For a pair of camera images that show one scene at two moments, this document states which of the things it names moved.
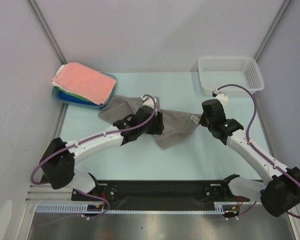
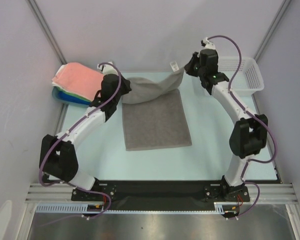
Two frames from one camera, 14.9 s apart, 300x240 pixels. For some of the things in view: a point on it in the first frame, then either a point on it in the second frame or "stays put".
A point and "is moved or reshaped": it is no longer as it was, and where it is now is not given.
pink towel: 92,84 stays put
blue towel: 66,96 stays put
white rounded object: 0,221 stays put
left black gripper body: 154,127 → 123,90
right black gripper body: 206,120 → 190,67
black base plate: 159,195 stays put
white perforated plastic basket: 215,72 stays put
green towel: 74,95 stays put
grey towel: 176,124 is moved or reshaped
